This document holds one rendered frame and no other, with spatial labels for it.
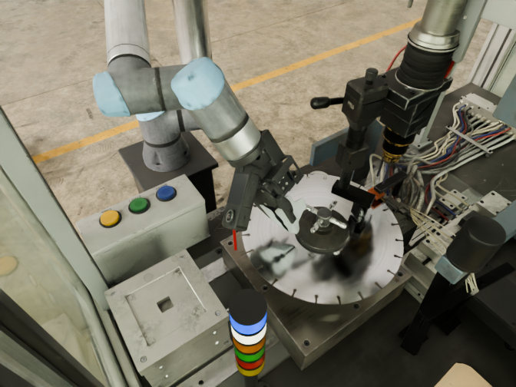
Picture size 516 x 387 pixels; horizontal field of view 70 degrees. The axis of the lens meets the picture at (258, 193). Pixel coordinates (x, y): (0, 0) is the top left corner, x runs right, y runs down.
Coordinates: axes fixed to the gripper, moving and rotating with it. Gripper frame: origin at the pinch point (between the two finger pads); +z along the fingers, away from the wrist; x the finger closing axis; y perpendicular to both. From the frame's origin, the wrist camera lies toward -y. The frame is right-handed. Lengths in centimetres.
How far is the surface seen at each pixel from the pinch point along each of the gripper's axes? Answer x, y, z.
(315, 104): -7.9, 13.5, -19.5
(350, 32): 179, 271, 80
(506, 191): -13, 60, 50
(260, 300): -18.2, -18.1, -14.5
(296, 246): 0.1, -1.0, 3.8
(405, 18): 159, 331, 106
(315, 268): -4.8, -3.0, 6.1
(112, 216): 35.2, -16.6, -15.1
